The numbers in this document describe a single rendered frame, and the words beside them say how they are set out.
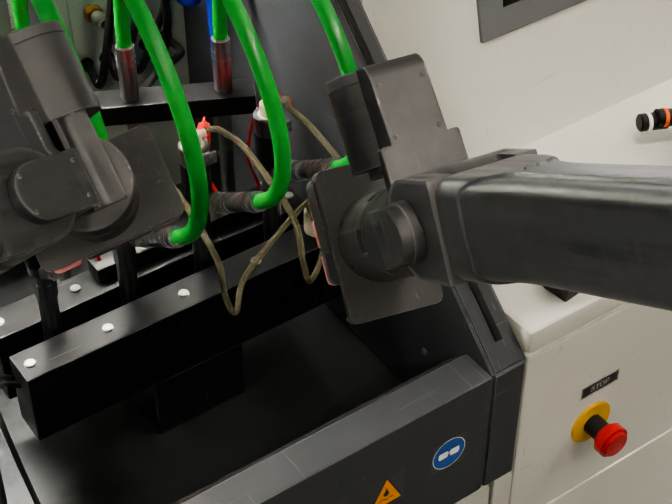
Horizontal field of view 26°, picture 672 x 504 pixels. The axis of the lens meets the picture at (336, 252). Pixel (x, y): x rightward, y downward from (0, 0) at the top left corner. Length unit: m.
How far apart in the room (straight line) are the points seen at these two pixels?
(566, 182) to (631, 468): 1.01
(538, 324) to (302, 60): 0.34
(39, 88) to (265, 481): 0.49
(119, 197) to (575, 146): 0.78
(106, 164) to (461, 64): 0.66
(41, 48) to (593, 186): 0.38
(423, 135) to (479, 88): 0.65
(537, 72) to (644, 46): 0.15
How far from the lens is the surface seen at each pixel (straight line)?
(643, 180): 0.61
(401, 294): 0.95
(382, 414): 1.30
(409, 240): 0.77
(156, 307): 1.36
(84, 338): 1.34
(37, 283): 1.31
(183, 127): 1.10
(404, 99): 0.83
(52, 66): 0.88
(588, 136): 1.57
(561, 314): 1.36
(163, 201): 0.97
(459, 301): 1.33
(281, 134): 1.15
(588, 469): 1.58
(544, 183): 0.67
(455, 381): 1.33
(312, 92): 1.41
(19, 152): 0.82
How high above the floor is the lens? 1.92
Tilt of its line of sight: 42 degrees down
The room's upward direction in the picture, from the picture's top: straight up
